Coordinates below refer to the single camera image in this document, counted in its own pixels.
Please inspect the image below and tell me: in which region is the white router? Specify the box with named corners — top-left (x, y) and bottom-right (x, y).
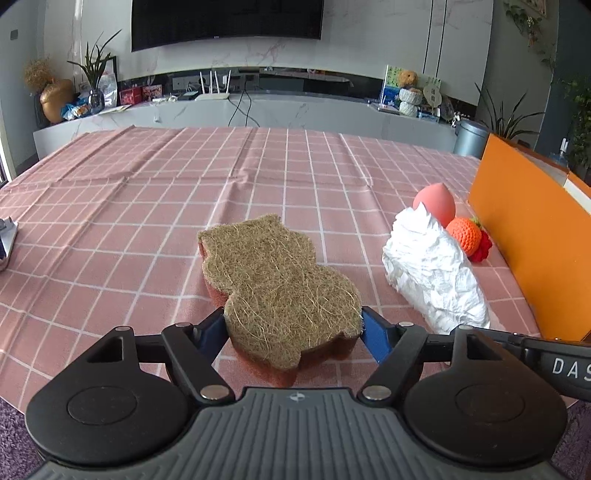
top-left (194, 69), bottom-right (232, 101)

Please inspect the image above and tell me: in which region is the orange box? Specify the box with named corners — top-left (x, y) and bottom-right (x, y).
top-left (468, 134), bottom-right (591, 342)

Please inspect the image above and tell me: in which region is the brown scouring sponge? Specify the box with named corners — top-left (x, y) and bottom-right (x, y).
top-left (198, 213), bottom-right (363, 387)

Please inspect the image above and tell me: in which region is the blue water bottle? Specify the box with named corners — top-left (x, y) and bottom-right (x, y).
top-left (551, 137), bottom-right (571, 167)

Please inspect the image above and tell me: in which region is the grey trash can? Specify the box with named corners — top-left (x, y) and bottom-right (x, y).
top-left (452, 119), bottom-right (490, 157)

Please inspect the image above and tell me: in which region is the long-leaf potted plant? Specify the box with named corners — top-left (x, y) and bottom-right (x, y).
top-left (475, 83), bottom-right (546, 141)

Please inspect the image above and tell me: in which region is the green picture calendar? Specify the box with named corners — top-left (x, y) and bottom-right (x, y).
top-left (382, 65), bottom-right (402, 106)

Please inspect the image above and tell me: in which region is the pink makeup sponge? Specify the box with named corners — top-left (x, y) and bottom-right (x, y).
top-left (412, 183), bottom-right (456, 228)

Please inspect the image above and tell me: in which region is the black router cable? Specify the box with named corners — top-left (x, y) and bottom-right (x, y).
top-left (228, 90), bottom-right (259, 127)

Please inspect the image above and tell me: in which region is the white marble cabinet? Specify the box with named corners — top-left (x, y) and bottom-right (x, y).
top-left (33, 90), bottom-right (458, 160)

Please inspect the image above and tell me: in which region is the orange crochet strawberry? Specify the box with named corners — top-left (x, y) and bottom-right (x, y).
top-left (445, 217), bottom-right (483, 258)

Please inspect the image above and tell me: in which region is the golden vase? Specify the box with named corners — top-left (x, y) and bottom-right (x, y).
top-left (41, 78), bottom-right (75, 124)

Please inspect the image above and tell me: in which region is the white crumpled tissue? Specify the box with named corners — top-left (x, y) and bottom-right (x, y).
top-left (382, 203), bottom-right (491, 335)

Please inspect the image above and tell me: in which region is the leafy green plant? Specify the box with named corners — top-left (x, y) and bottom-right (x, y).
top-left (558, 76), bottom-right (591, 167)

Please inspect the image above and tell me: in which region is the red crochet strawberry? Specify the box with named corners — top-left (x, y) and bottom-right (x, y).
top-left (468, 222), bottom-right (493, 264)

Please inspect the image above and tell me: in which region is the yellow foil bag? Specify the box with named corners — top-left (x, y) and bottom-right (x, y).
top-left (0, 217), bottom-right (19, 272)

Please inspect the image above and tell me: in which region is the black television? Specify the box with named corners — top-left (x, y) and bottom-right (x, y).
top-left (131, 0), bottom-right (324, 52)

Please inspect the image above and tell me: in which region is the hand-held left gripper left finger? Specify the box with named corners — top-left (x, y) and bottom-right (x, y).
top-left (88, 307), bottom-right (236, 404)

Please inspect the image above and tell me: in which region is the green plant in glass vase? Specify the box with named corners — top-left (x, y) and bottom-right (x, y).
top-left (67, 30), bottom-right (122, 114)

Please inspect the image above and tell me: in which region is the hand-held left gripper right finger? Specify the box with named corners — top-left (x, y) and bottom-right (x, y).
top-left (356, 305), bottom-right (509, 403)

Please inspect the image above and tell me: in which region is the dried grass bunch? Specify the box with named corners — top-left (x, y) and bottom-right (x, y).
top-left (23, 58), bottom-right (52, 93)

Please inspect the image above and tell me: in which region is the round hand fan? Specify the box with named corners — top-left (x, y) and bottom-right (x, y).
top-left (422, 76), bottom-right (443, 109)

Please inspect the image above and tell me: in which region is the hanging ivy plant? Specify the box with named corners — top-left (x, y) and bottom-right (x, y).
top-left (503, 0), bottom-right (559, 70)

